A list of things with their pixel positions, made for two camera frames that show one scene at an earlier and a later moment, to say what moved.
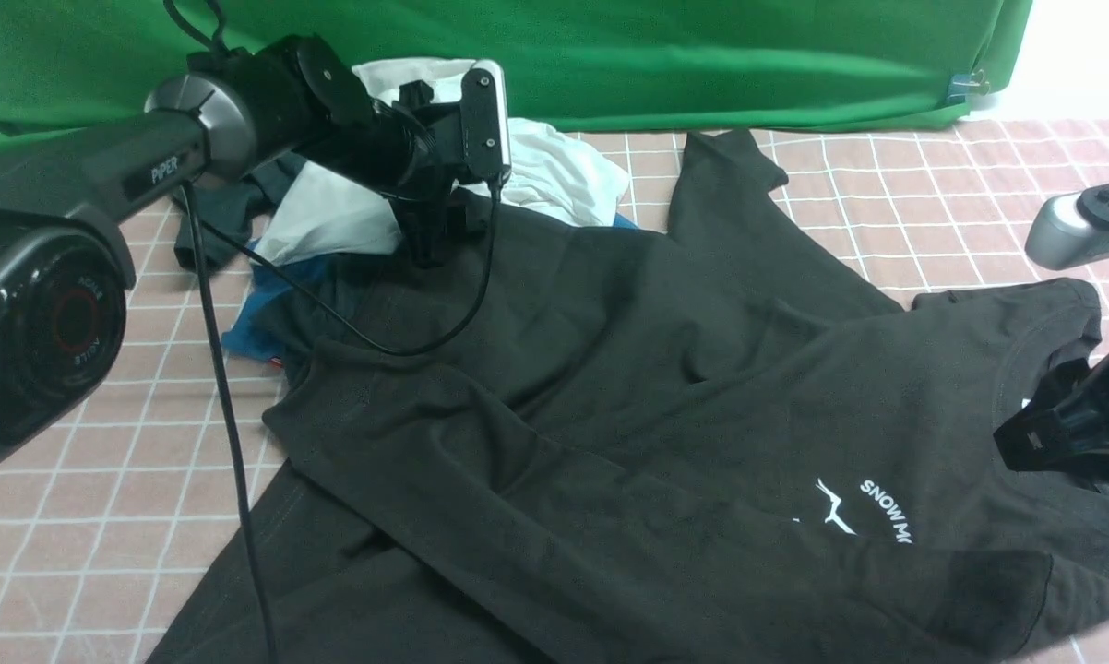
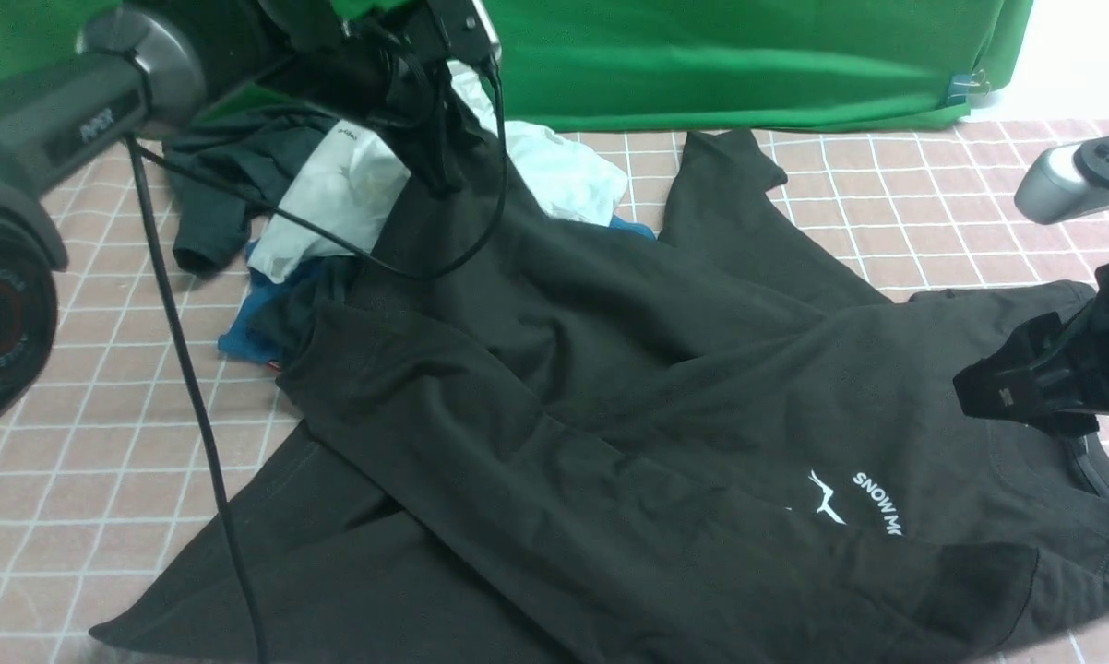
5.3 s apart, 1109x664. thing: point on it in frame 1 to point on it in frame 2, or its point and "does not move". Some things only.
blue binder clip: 961,85 does not move
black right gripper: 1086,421 to 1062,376
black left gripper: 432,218 to 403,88
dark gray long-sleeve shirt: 710,440 does not move
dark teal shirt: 228,209 does not move
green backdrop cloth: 566,65 does not move
